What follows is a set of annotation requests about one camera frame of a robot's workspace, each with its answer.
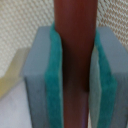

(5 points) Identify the gripper teal padded left finger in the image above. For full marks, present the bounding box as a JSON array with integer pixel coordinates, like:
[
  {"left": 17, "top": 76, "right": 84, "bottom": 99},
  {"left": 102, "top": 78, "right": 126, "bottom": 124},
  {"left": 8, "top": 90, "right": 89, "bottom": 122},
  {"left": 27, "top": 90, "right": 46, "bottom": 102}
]
[{"left": 22, "top": 25, "right": 64, "bottom": 128}]

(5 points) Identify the gripper teal padded right finger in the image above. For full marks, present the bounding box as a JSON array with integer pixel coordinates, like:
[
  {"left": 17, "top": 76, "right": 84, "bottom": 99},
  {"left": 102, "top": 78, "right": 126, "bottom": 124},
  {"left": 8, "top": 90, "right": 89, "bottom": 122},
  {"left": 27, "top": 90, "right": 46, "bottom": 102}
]
[{"left": 89, "top": 27, "right": 128, "bottom": 128}]

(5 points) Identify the brown toy sausage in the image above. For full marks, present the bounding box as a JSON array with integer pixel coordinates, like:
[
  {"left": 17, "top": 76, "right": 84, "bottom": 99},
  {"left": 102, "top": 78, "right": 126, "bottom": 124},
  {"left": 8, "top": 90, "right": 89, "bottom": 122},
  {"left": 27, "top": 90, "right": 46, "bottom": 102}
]
[{"left": 54, "top": 0, "right": 98, "bottom": 128}]

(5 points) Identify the woven beige placemat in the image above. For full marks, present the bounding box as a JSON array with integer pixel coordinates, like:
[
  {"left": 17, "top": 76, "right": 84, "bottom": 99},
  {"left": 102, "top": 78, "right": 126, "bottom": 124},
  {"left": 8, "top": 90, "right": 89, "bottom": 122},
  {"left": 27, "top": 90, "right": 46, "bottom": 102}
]
[{"left": 0, "top": 0, "right": 128, "bottom": 77}]

